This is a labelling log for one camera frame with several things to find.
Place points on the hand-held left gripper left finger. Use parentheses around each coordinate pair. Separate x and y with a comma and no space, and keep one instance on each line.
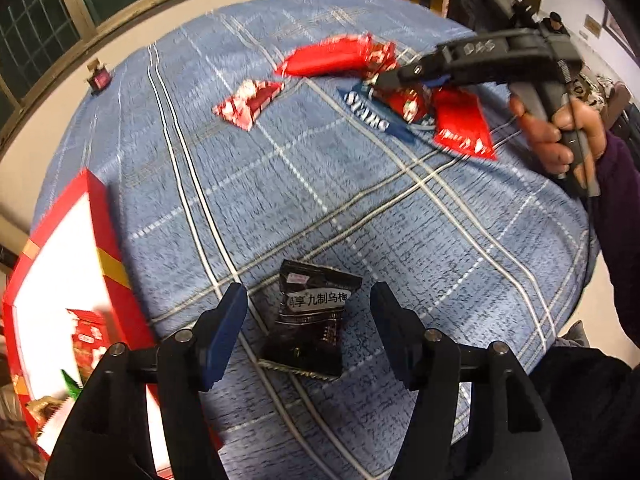
(225,335)

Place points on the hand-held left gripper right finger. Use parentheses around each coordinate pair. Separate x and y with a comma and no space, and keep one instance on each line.
(395,330)

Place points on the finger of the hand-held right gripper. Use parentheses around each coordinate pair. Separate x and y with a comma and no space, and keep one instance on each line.
(410,72)

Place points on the small red snack packet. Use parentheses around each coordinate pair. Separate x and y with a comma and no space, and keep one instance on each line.
(407,102)

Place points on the black snack packet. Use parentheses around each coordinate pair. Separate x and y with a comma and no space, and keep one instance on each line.
(310,325)

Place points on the long red snack packet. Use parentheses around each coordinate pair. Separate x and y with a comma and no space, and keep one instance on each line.
(320,57)

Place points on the red cardboard box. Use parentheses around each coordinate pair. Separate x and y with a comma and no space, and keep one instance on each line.
(50,280)

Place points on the person's right hand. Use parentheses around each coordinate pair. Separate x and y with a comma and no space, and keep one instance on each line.
(547,135)

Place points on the plain red snack packet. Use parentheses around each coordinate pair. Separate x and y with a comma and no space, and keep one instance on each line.
(462,125)

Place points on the red white printed snack packet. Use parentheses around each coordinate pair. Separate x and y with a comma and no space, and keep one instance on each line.
(247,102)

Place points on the golden snack packet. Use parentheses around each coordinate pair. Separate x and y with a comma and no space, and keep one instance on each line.
(45,407)

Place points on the small red gadget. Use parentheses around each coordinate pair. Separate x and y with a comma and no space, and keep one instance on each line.
(99,79)

